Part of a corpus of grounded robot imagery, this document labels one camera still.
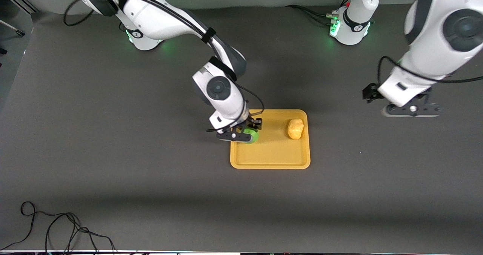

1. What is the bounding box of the green apple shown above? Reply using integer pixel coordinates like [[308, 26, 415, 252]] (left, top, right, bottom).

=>
[[245, 127, 260, 144]]

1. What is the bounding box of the yellow potato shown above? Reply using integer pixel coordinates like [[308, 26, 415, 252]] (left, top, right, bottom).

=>
[[287, 118, 305, 140]]

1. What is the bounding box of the orange plastic tray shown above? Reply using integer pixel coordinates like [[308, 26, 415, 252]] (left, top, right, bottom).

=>
[[230, 109, 311, 170]]

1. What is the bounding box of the black left arm hose cable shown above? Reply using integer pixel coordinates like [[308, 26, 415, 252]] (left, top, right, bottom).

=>
[[377, 55, 483, 85]]

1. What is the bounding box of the black arm hose cable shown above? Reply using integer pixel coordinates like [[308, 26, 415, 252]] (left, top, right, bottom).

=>
[[377, 55, 483, 85], [63, 0, 265, 132]]

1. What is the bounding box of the black left arm base cable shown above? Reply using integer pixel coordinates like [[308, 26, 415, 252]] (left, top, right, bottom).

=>
[[285, 0, 353, 26]]

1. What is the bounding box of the thin black loose cable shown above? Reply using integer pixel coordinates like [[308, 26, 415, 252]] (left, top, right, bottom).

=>
[[0, 201, 116, 254]]

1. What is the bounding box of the black right arm hose cable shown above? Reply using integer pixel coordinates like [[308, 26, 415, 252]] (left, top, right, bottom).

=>
[[63, 0, 265, 132]]

